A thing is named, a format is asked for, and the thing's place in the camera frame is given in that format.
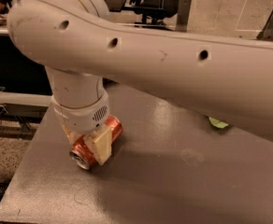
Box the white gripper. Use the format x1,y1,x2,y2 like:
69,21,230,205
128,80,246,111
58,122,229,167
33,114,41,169
51,91,112,165

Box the green snack bag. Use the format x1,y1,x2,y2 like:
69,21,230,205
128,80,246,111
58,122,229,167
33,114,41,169
208,117,229,129

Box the middle metal bracket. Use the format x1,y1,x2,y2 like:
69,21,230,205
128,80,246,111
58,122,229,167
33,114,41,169
175,0,192,32

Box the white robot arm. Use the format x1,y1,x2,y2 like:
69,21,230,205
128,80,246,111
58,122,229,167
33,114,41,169
7,0,273,142

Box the black office chair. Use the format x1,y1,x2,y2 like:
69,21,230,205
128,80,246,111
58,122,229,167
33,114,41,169
104,0,179,30

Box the red coke can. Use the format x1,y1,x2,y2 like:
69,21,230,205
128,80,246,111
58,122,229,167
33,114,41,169
69,115,123,170

